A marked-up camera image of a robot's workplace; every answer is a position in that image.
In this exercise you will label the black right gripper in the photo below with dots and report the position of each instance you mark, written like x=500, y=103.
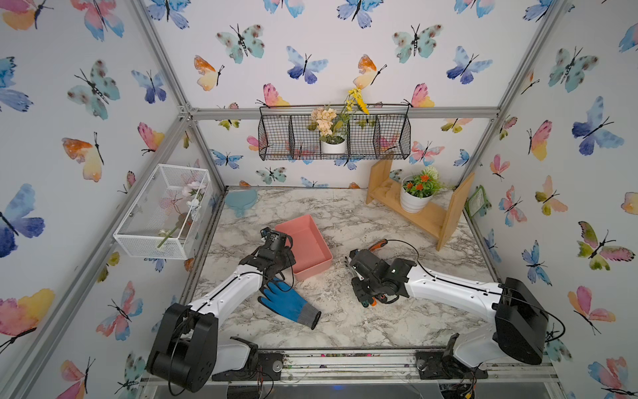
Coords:
x=356, y=291

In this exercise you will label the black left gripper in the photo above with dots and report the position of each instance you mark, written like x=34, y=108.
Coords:
x=290, y=259

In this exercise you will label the orange black screwdriver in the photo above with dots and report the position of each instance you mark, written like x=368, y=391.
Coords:
x=378, y=245

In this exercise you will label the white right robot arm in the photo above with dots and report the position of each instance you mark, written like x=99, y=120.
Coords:
x=515, y=322

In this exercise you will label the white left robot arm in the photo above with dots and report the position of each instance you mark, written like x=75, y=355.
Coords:
x=186, y=351

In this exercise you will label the pink storage box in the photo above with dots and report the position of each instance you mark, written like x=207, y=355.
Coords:
x=312, y=254

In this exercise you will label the wooden desktop shelf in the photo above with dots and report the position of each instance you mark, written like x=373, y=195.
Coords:
x=435, y=220

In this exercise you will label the blue grey work glove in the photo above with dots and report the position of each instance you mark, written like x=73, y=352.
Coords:
x=282, y=299

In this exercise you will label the light blue hand mirror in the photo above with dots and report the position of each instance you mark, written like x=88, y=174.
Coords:
x=241, y=201

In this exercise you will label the white flower pot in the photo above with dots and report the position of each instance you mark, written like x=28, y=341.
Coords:
x=410, y=203

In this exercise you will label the green orange artificial plant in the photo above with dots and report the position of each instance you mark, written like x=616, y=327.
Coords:
x=425, y=184

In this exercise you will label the small white basket pot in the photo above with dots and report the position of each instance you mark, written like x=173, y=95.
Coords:
x=329, y=148

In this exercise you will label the green paper card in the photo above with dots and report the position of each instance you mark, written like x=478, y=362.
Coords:
x=478, y=204

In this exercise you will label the beige yellow artificial flowers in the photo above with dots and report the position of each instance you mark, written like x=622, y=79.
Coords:
x=331, y=124

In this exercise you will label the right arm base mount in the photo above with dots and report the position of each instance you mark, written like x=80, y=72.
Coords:
x=441, y=364

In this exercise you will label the white mesh wall basket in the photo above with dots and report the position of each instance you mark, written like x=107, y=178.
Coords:
x=164, y=218

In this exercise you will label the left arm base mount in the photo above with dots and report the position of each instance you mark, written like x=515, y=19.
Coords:
x=249, y=361

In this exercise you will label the black wire wall basket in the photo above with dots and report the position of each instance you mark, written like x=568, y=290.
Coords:
x=313, y=133

